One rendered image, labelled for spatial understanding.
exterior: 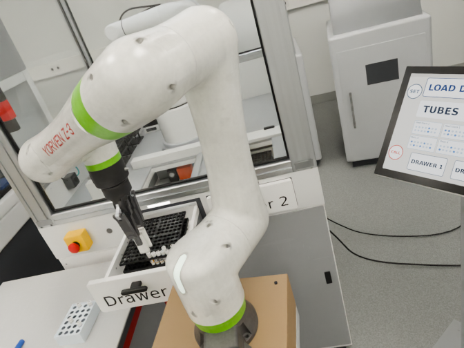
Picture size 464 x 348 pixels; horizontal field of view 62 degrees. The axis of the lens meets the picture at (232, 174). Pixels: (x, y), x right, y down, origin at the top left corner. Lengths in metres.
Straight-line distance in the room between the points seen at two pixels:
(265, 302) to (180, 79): 0.58
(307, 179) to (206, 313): 0.63
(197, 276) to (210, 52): 0.40
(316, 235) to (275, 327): 0.57
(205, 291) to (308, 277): 0.82
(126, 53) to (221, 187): 0.36
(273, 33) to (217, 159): 0.48
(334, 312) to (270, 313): 0.77
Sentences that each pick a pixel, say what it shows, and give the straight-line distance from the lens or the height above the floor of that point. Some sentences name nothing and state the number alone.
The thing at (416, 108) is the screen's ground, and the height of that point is 1.11.
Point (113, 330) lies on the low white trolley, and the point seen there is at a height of 0.76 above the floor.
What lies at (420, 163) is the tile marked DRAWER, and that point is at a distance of 1.10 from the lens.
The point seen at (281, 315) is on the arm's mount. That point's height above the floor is 0.87.
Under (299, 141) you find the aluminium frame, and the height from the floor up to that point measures 1.05.
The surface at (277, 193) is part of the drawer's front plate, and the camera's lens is 1.28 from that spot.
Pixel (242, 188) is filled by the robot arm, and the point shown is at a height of 1.17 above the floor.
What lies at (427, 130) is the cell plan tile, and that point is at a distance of 1.12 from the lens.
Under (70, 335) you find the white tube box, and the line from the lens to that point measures 1.28.
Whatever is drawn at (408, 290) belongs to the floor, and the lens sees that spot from 2.13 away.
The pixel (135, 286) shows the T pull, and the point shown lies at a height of 0.91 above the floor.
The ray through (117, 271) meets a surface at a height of 0.87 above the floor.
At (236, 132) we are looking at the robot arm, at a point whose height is 1.29.
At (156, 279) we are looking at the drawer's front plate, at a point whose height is 0.90.
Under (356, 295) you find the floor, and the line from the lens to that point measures 2.12.
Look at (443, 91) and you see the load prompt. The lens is 1.13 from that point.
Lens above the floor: 1.56
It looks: 27 degrees down
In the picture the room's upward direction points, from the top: 18 degrees counter-clockwise
